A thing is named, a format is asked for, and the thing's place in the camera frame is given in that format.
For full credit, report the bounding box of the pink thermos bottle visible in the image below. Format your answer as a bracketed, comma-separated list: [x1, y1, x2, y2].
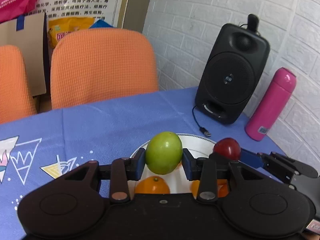
[245, 67, 297, 141]

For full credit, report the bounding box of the brown paper bag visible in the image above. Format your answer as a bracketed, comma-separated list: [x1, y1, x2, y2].
[1, 12, 50, 96]

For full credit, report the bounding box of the blue patterned tablecloth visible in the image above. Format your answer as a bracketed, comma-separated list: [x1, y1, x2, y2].
[1, 88, 280, 239]

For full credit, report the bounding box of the large orange mandarin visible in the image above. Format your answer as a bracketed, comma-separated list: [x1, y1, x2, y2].
[135, 176, 170, 194]

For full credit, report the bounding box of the yellow snack bag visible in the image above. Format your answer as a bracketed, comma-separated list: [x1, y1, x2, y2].
[47, 16, 113, 49]

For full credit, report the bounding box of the right orange chair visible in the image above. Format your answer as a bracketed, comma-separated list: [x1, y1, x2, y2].
[50, 28, 158, 109]

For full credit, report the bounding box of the orange chair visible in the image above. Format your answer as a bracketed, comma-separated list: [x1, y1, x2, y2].
[0, 45, 37, 124]
[50, 28, 158, 109]

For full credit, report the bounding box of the left orange chair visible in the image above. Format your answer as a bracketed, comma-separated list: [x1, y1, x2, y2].
[0, 45, 37, 124]

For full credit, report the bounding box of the small orange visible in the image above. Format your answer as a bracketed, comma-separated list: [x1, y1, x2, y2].
[217, 179, 229, 198]
[190, 180, 200, 199]

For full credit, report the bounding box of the black speaker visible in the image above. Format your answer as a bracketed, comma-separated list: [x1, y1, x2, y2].
[195, 14, 270, 125]

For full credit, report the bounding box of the green apple fruit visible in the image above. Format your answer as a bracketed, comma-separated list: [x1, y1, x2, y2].
[145, 132, 183, 175]

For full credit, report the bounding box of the black usb cable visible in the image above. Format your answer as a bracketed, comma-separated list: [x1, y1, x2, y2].
[191, 104, 213, 138]

